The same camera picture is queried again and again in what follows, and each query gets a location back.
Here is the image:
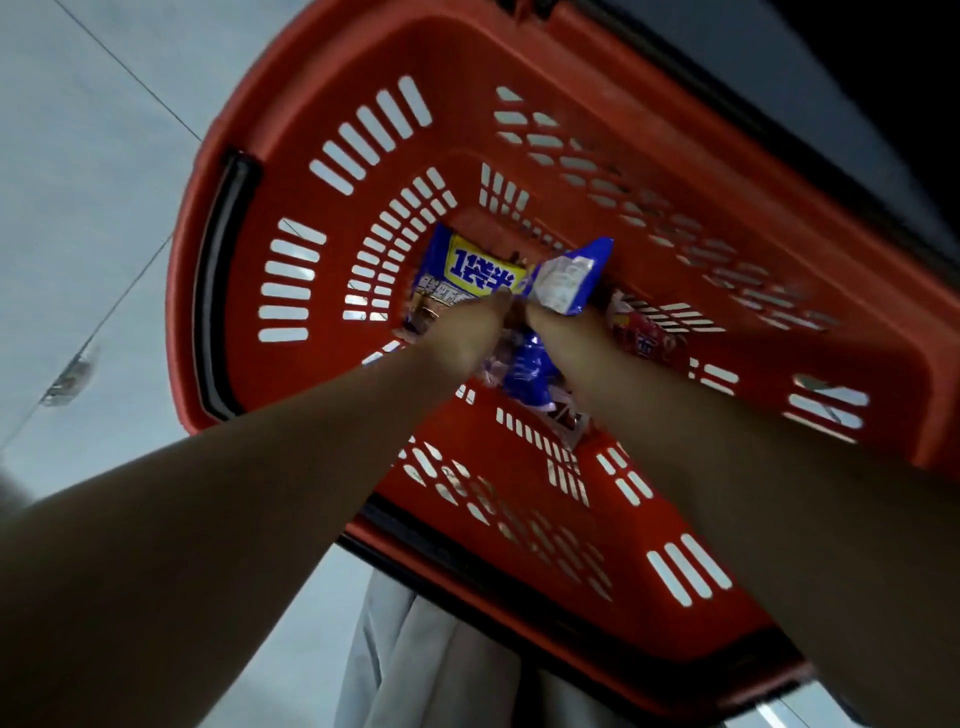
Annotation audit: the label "person's left hand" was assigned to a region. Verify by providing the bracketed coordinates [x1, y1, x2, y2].
[416, 288, 516, 381]

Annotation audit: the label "person's right hand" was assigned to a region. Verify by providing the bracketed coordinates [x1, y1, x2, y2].
[524, 303, 629, 393]

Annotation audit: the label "blue packet with white panel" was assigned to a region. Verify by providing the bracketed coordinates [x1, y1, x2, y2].
[525, 237, 615, 317]

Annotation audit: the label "person's right forearm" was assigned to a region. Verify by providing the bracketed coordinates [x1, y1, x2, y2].
[571, 360, 960, 728]

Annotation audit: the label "person's left forearm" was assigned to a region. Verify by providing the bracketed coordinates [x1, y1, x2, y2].
[0, 339, 460, 728]

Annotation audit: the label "blue and yellow snack packet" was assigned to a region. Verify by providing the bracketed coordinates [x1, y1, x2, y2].
[405, 222, 535, 335]

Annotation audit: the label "dark blue snack packet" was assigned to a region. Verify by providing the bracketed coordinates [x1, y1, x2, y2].
[480, 330, 594, 450]

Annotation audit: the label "red snack packet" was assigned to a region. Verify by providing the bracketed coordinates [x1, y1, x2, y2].
[606, 291, 688, 366]

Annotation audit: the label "red plastic shopping basket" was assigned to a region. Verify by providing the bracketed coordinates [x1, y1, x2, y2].
[165, 0, 960, 726]

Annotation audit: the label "black basket end grip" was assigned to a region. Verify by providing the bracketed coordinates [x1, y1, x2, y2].
[192, 149, 264, 423]

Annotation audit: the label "person's light grey trousers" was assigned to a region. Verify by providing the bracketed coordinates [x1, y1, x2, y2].
[333, 570, 725, 728]

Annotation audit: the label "black basket carry handle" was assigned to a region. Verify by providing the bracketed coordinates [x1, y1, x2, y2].
[336, 493, 814, 710]
[571, 0, 960, 286]

